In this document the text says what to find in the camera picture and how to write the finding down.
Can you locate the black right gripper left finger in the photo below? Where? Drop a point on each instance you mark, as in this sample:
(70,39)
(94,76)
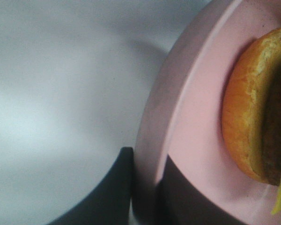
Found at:
(109,202)

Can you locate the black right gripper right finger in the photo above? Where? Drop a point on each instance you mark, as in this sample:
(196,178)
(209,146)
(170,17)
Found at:
(178,202)

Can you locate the pink round plate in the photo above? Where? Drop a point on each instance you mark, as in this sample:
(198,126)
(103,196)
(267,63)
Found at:
(182,117)

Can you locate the burger with lettuce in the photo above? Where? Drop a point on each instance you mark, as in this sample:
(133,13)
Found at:
(251,112)

